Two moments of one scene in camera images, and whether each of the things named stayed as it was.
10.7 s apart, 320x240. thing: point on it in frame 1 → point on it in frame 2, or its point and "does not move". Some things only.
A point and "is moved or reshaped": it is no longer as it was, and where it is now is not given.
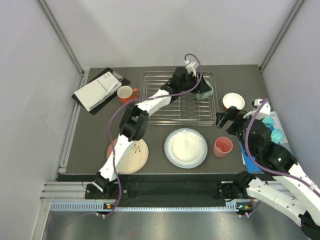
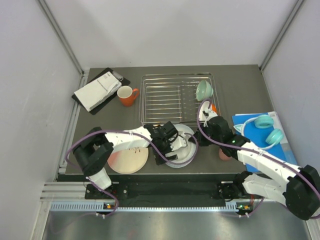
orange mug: x=126 y=94 does not move
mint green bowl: x=206 y=94 does not move
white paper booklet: x=97 y=91 does not move
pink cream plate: x=135 y=158 does not move
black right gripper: x=232 y=114 → x=200 y=142
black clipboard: x=75 y=98 does not move
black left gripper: x=202 y=87 → x=159 y=159
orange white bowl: x=233 y=99 → x=213 y=108
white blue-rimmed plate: x=185 y=148 is moved or reshaped
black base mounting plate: x=163 y=192 does not move
